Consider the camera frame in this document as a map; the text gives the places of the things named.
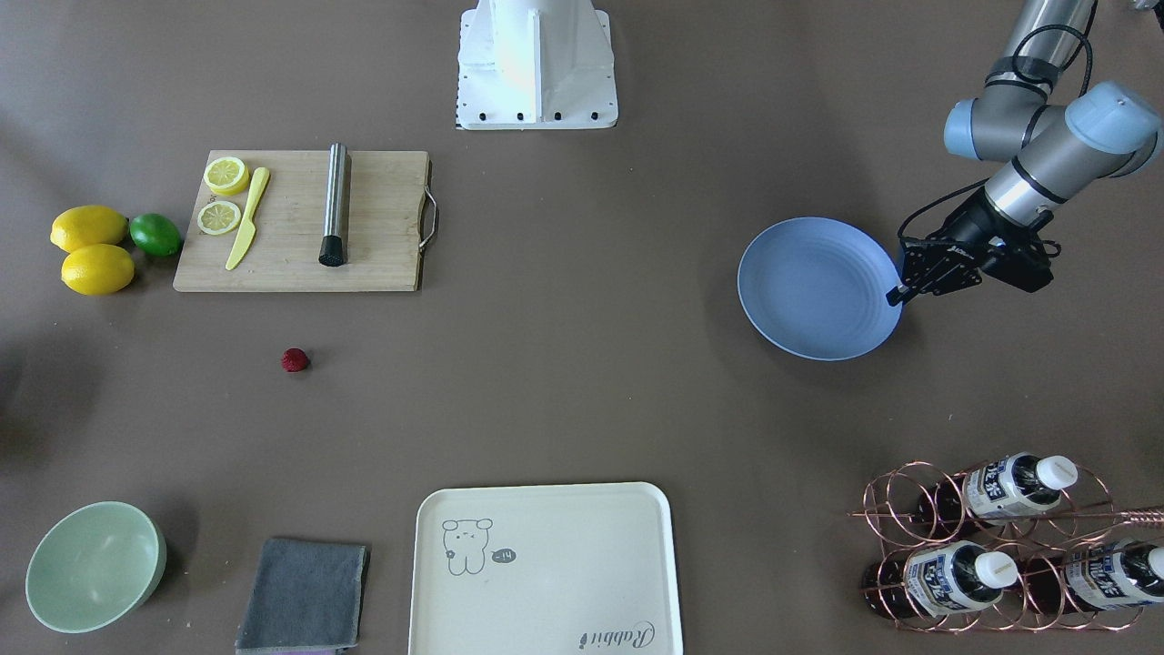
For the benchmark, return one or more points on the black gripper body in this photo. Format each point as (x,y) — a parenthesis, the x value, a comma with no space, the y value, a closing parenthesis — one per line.
(969,224)

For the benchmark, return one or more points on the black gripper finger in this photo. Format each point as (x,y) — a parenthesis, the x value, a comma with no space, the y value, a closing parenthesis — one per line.
(901,294)

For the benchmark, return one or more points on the red strawberry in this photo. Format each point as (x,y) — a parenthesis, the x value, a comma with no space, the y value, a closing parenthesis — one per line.
(294,359)

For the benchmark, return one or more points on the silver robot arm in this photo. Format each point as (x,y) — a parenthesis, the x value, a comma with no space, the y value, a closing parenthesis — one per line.
(1048,154)

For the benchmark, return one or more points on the blue plate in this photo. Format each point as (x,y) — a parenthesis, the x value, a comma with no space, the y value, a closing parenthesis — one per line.
(817,288)

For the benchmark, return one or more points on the dark drink bottle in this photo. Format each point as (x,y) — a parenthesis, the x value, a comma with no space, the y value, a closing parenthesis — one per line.
(959,577)
(1018,486)
(1123,574)

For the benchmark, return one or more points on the white tray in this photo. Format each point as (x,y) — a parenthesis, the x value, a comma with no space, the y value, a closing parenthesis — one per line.
(550,569)

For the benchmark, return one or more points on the white pillar base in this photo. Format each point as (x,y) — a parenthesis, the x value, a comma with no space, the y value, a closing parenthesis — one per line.
(535,65)

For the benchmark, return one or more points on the wooden cutting board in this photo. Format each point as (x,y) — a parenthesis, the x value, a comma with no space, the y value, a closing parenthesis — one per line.
(384,229)

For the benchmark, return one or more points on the yellow plastic knife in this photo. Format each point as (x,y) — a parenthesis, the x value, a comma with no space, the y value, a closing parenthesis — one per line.
(246,231)

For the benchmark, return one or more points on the grey cloth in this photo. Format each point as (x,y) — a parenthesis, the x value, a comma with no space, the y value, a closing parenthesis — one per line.
(306,598)

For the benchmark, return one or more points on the lemon half slice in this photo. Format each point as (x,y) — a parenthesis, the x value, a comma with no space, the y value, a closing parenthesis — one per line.
(226,176)

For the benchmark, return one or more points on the green lime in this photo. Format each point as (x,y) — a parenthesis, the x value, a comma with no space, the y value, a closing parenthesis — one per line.
(155,235)

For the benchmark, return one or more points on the yellow lemon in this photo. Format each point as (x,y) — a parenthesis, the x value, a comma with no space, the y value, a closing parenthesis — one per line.
(99,269)
(86,226)

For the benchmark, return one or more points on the green bowl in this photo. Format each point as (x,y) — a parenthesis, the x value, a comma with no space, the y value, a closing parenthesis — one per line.
(93,567)

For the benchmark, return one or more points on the copper wire bottle rack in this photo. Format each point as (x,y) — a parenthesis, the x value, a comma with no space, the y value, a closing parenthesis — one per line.
(1088,517)

